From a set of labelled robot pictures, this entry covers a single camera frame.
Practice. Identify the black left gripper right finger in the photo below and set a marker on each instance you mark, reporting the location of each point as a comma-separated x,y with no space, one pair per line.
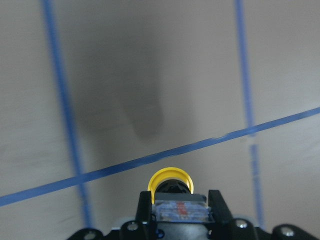
225,226

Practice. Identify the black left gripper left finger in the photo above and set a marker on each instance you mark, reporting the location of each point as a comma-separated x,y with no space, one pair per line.
144,226

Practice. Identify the yellow push button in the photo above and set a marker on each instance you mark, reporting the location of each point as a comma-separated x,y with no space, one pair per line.
173,198

